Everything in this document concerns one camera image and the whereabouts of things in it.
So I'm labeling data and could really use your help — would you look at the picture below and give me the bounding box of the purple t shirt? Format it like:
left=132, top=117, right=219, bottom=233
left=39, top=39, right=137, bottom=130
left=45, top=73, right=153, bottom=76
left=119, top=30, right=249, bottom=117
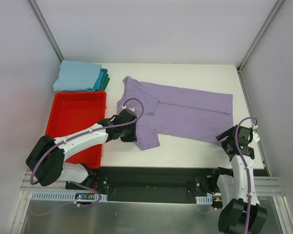
left=117, top=76, right=233, bottom=150

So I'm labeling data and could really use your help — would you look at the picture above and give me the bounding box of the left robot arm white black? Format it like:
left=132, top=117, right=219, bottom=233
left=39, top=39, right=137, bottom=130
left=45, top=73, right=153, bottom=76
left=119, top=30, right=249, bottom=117
left=26, top=107, right=139, bottom=190

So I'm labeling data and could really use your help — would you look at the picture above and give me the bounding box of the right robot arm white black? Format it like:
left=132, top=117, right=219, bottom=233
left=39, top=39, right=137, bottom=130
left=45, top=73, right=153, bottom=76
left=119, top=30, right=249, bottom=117
left=210, top=125, right=268, bottom=234

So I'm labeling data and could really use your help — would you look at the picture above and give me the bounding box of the teal folded shirt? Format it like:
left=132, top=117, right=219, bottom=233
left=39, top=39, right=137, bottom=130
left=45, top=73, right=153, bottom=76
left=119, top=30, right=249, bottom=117
left=93, top=68, right=105, bottom=91

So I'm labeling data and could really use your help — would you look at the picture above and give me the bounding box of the green folded shirt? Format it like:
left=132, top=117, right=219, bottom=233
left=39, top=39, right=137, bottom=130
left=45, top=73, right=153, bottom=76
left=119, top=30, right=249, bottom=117
left=101, top=74, right=110, bottom=91

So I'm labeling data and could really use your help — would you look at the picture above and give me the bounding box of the red plastic bin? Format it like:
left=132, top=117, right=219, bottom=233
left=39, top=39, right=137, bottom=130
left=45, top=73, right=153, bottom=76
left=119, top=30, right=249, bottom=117
left=44, top=91, right=107, bottom=169

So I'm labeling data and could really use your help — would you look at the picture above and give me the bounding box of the dark blue folded shirt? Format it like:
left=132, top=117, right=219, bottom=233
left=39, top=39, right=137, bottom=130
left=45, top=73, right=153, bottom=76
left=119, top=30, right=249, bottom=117
left=97, top=68, right=108, bottom=91

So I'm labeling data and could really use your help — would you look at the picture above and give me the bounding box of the light blue folded shirt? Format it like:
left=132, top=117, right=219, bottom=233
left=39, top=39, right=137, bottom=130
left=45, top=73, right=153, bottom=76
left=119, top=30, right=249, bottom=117
left=53, top=60, right=102, bottom=92

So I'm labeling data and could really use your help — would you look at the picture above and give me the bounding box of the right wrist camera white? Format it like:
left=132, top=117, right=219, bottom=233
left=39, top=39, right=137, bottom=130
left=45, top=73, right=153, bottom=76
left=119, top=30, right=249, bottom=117
left=252, top=131, right=260, bottom=142

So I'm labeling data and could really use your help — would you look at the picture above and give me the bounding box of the right table edge rail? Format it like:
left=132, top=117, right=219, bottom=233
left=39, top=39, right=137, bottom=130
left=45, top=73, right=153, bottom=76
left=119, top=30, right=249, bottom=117
left=237, top=69, right=271, bottom=176

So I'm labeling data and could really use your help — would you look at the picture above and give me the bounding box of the aluminium rail front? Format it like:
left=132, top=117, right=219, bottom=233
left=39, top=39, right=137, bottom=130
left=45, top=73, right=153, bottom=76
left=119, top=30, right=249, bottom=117
left=21, top=171, right=285, bottom=196

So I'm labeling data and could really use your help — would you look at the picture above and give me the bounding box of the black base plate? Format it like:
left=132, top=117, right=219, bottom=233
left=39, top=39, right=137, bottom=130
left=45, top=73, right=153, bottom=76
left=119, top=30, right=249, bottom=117
left=65, top=167, right=225, bottom=203

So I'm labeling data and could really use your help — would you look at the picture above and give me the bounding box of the right white cable duct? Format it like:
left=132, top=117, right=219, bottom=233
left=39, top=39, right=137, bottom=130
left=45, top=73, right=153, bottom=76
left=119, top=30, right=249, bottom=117
left=195, top=195, right=213, bottom=205

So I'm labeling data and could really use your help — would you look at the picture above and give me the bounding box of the white cable duct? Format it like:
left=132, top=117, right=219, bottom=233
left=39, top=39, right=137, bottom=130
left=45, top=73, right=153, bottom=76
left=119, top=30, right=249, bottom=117
left=31, top=192, right=107, bottom=202
left=195, top=195, right=213, bottom=205

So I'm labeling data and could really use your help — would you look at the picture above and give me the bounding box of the left white cable duct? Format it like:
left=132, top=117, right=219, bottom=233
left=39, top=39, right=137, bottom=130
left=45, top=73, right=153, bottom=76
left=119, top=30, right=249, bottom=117
left=31, top=192, right=107, bottom=202

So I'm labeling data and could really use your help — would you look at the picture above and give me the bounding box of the right aluminium frame post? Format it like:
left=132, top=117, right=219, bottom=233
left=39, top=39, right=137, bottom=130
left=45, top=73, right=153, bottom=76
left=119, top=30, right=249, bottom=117
left=236, top=0, right=286, bottom=74

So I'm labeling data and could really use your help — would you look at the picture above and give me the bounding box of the aluminium frame post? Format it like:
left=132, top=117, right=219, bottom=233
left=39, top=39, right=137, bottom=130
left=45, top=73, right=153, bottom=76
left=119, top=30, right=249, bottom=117
left=27, top=0, right=64, bottom=62
left=236, top=0, right=286, bottom=74

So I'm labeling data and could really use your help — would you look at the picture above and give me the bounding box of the left aluminium frame post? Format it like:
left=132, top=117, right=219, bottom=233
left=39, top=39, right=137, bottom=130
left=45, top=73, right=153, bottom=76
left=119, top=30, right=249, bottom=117
left=27, top=0, right=64, bottom=62

